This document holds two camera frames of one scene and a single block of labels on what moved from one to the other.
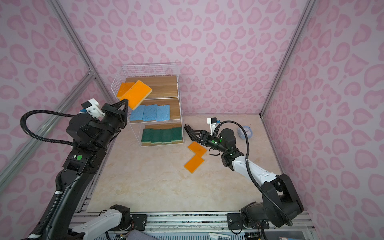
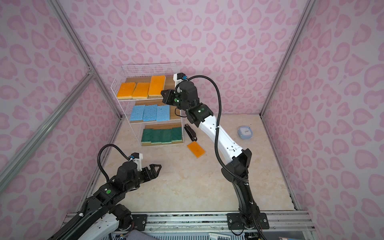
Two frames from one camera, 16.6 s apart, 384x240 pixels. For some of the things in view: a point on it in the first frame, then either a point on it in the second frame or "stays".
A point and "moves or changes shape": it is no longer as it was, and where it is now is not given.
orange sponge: [136, 94] moves or changes shape
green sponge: [156, 136] stays
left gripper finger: [125, 117] → [153, 176]
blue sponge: [137, 114] stays
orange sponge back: [197, 149] stays
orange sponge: [194, 163] → [157, 85]
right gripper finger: [194, 139] → [165, 94]
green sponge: [176, 134] stays
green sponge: [166, 137] stays
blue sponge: [163, 112] stays
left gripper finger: [122, 105] → [152, 168]
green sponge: [147, 135] stays
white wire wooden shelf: [152, 92] stays
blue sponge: [150, 113] stays
